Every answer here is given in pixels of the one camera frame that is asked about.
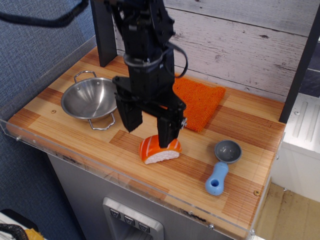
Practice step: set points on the clear acrylic guard rail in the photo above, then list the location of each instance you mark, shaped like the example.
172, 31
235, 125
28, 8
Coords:
178, 184

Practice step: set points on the blue grey toy scoop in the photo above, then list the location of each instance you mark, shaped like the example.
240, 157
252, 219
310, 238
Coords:
227, 152

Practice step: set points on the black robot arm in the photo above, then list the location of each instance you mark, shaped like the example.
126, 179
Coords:
146, 28

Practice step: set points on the silver metal bowl with handles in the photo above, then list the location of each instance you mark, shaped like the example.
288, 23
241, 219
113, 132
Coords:
90, 98

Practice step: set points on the white ribbed side unit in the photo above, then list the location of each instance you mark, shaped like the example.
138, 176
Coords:
297, 164

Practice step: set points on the orange knitted cloth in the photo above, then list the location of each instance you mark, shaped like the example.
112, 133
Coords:
201, 101

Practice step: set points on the dark right upright post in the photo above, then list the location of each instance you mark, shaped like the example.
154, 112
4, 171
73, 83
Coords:
304, 62

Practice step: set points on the orange salmon sushi toy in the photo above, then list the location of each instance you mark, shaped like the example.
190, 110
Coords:
150, 151

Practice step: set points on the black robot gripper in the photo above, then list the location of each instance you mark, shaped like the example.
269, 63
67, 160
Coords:
149, 88

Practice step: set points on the silver dispenser button panel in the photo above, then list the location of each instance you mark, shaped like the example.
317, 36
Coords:
126, 223

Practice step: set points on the grey toy fridge cabinet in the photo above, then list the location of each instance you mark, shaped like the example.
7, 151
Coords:
85, 192

